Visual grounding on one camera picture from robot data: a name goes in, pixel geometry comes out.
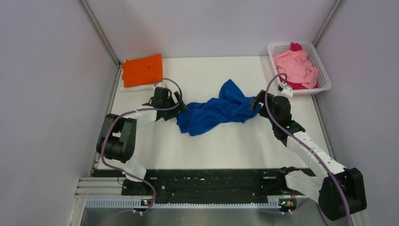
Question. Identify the pink t-shirt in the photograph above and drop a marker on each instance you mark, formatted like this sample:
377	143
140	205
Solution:
281	62

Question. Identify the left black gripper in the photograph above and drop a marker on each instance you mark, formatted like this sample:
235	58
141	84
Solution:
182	107

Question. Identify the blue printed t-shirt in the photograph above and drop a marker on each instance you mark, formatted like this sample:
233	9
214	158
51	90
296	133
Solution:
230	106

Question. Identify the folded white t-shirt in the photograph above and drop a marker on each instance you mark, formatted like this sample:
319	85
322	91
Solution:
137	88

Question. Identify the folded orange t-shirt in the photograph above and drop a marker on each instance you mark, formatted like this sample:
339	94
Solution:
142	71

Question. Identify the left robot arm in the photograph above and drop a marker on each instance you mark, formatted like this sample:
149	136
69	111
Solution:
117	140

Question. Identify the white cable duct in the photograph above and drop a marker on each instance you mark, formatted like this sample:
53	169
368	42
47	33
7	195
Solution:
142	203

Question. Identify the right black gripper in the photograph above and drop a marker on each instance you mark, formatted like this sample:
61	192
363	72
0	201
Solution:
259	98

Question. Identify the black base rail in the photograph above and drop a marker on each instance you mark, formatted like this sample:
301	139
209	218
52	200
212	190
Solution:
209	186

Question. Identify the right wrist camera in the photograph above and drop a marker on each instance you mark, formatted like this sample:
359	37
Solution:
285	91

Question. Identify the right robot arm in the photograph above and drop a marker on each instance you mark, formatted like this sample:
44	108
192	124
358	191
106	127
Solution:
338	190

